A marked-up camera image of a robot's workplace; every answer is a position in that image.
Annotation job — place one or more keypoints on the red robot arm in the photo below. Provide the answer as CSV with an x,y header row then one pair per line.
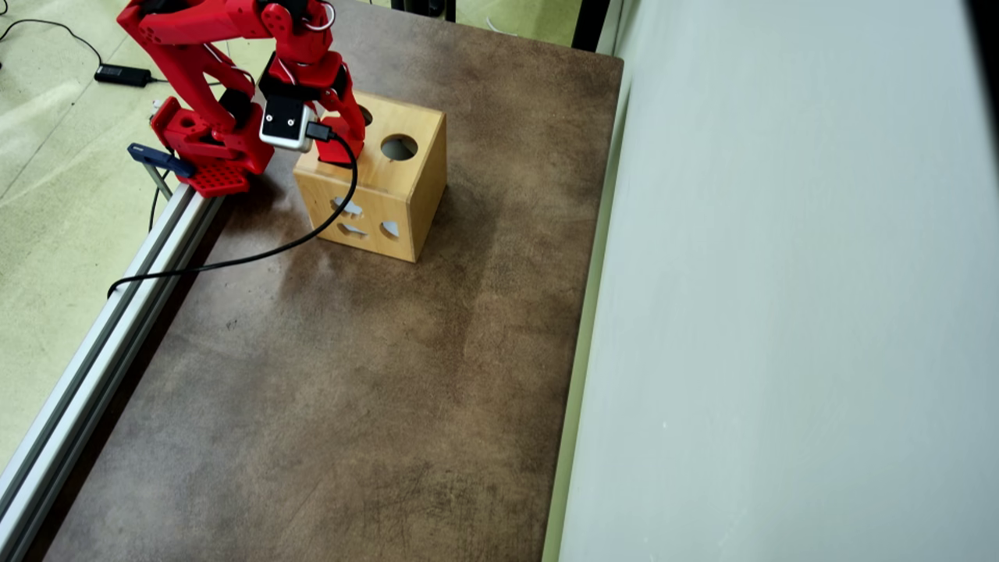
x,y
179,27

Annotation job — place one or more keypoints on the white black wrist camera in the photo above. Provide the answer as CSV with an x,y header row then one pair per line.
x,y
285,121

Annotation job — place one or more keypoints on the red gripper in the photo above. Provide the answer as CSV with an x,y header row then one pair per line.
x,y
346,108

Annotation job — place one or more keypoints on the wooden shape sorter box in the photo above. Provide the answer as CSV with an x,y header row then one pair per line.
x,y
390,187

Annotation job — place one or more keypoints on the black metal post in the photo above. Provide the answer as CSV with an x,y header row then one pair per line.
x,y
591,23

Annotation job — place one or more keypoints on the black floor object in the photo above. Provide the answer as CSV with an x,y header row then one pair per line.
x,y
425,6

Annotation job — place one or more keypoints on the red robot base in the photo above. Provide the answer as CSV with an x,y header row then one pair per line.
x,y
226,164

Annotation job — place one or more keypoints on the aluminium profile rail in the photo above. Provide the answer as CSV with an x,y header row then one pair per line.
x,y
101,343

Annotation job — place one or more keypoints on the red cube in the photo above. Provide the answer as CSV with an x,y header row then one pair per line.
x,y
334,152

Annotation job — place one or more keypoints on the blue clamp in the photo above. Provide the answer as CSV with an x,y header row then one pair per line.
x,y
160,158

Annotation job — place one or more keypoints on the black power adapter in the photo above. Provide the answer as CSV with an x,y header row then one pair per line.
x,y
122,75

